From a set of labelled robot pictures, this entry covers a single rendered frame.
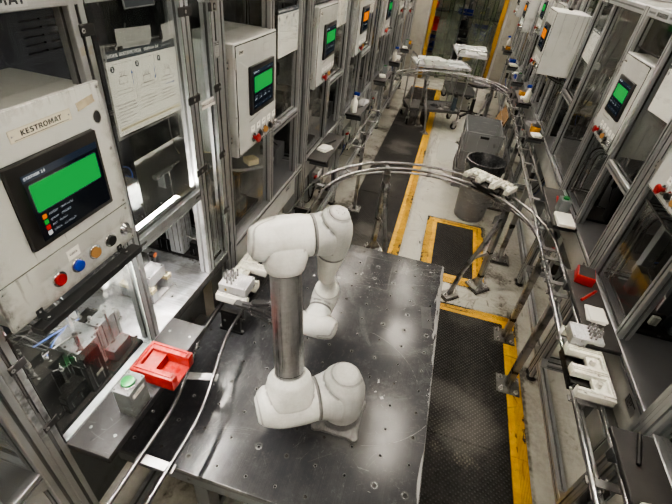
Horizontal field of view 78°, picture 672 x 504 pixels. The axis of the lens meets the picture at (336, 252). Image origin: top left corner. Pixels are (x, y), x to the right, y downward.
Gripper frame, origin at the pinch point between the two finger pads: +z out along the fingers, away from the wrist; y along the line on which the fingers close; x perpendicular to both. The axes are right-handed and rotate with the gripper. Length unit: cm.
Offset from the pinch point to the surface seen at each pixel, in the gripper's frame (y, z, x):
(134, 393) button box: 13, 7, 57
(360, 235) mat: -86, -20, -197
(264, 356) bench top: -19.8, -13.1, 7.5
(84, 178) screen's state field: 76, 17, 43
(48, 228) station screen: 70, 18, 56
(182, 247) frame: 8.5, 37.2, -16.3
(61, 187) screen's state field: 77, 18, 50
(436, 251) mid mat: -87, -90, -200
